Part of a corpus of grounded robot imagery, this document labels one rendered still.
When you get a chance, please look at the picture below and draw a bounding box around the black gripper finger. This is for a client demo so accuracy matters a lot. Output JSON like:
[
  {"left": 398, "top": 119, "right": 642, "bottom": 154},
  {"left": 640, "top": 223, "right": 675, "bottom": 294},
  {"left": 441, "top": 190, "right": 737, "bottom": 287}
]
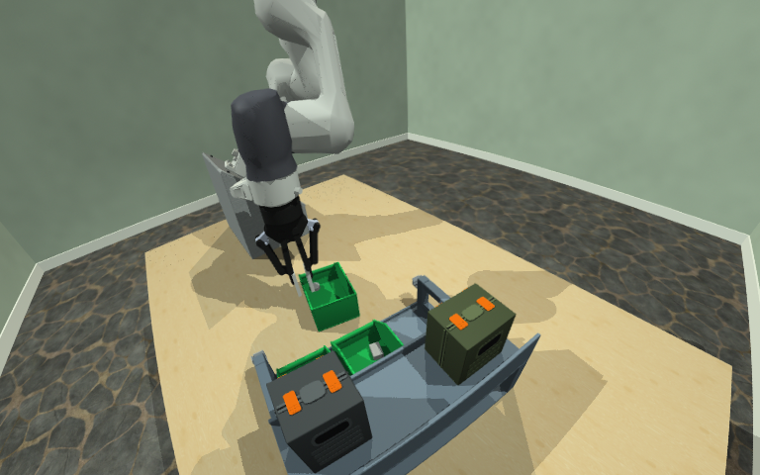
[
  {"left": 255, "top": 231, "right": 302, "bottom": 297},
  {"left": 291, "top": 219, "right": 321, "bottom": 292}
]

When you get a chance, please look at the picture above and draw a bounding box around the green bin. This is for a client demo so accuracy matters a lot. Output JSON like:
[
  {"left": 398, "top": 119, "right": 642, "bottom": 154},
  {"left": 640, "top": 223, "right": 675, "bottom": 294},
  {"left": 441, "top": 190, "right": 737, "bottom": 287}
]
[
  {"left": 298, "top": 262, "right": 360, "bottom": 332},
  {"left": 330, "top": 320, "right": 403, "bottom": 375},
  {"left": 276, "top": 345, "right": 331, "bottom": 378}
]

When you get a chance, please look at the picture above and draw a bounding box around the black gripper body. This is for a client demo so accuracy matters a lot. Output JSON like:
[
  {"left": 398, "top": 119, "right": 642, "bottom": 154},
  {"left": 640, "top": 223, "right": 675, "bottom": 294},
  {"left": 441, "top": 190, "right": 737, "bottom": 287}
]
[{"left": 259, "top": 196, "right": 308, "bottom": 243}]

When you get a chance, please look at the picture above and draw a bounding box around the olive green case with orange latches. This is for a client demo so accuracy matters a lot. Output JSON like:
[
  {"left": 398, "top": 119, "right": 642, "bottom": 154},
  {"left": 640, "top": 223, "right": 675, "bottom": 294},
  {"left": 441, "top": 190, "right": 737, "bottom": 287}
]
[{"left": 425, "top": 283, "right": 516, "bottom": 386}]

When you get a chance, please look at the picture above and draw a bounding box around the black tool case with orange latches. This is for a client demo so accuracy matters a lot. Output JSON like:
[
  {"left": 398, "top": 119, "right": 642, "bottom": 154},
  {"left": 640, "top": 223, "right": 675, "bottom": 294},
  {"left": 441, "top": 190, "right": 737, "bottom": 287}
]
[{"left": 266, "top": 350, "right": 372, "bottom": 474}]

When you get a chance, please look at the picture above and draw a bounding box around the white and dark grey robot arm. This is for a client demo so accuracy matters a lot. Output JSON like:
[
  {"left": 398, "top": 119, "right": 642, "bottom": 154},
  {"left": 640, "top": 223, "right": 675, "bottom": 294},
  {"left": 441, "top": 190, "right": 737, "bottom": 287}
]
[{"left": 225, "top": 0, "right": 354, "bottom": 208}]

